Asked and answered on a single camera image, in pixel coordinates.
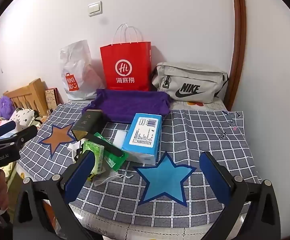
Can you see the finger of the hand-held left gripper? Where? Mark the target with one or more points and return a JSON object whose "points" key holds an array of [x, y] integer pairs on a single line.
{"points": [[22, 135], [6, 128]]}

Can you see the white spotted pillow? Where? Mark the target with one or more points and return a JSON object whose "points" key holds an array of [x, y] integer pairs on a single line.
{"points": [[22, 116]]}

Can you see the white sponge block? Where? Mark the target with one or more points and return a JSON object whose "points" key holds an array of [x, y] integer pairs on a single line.
{"points": [[121, 140]]}

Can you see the brown star patch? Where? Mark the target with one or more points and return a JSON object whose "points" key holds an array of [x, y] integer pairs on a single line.
{"points": [[57, 137]]}

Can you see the grey waist bag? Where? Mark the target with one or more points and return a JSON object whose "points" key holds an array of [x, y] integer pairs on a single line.
{"points": [[192, 77]]}

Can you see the dark green packet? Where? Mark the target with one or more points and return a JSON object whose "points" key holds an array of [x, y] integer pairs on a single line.
{"points": [[114, 161]]}

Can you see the blue star patch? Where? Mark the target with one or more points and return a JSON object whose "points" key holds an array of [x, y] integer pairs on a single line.
{"points": [[163, 177]]}

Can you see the purple plush toy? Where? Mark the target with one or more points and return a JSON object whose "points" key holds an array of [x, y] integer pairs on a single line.
{"points": [[6, 106]]}

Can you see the white light switch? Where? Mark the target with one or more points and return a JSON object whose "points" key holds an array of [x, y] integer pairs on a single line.
{"points": [[94, 8]]}

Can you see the grey checked bedsheet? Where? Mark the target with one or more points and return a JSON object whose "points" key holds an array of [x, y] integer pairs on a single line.
{"points": [[197, 135]]}

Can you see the red paper bag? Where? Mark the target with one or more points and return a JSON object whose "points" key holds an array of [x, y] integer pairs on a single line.
{"points": [[125, 55]]}

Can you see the wooden headboard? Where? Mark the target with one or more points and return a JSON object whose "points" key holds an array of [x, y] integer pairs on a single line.
{"points": [[34, 92]]}

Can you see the wooden door frame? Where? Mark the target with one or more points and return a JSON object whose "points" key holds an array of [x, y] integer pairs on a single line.
{"points": [[237, 42]]}

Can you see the purple towel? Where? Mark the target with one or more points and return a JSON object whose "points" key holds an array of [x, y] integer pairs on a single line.
{"points": [[130, 105]]}

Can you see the dark green box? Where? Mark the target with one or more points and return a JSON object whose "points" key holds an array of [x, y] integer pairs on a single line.
{"points": [[87, 125]]}

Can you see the light green packet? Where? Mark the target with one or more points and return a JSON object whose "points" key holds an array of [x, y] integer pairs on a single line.
{"points": [[93, 155]]}

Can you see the blue tissue pack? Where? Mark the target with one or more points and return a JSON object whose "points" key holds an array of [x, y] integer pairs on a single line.
{"points": [[142, 140]]}

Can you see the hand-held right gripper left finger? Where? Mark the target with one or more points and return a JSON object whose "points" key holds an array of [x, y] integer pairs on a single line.
{"points": [[84, 172]]}

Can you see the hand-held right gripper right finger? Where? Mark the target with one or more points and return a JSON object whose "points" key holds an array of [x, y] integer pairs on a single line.
{"points": [[215, 177]]}

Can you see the white plastic shopping bag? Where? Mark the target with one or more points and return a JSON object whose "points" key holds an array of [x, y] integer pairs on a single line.
{"points": [[74, 62]]}

